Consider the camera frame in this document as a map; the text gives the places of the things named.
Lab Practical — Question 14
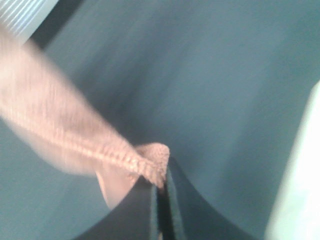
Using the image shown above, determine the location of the brown microfibre towel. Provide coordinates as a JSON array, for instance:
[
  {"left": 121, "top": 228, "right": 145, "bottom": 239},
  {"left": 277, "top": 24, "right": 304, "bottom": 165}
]
[{"left": 0, "top": 28, "right": 170, "bottom": 208}]

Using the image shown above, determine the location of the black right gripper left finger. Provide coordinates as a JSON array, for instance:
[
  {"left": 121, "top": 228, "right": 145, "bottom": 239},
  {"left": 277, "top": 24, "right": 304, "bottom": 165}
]
[{"left": 74, "top": 177, "right": 160, "bottom": 240}]

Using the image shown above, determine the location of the white woven storage basket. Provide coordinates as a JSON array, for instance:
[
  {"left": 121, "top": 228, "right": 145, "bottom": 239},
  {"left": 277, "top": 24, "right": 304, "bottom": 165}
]
[{"left": 264, "top": 83, "right": 320, "bottom": 240}]

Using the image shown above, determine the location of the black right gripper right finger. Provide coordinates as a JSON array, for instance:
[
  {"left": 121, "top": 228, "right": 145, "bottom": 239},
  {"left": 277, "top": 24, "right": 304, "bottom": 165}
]
[{"left": 166, "top": 157, "right": 253, "bottom": 240}]

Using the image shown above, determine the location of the black table cloth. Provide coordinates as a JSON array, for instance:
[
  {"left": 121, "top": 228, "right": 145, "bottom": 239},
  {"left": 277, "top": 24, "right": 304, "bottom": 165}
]
[{"left": 0, "top": 0, "right": 320, "bottom": 240}]

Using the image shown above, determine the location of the grey perforated laundry basket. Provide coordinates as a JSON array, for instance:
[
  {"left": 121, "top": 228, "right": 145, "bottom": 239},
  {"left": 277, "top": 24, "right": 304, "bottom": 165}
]
[{"left": 0, "top": 0, "right": 59, "bottom": 43}]

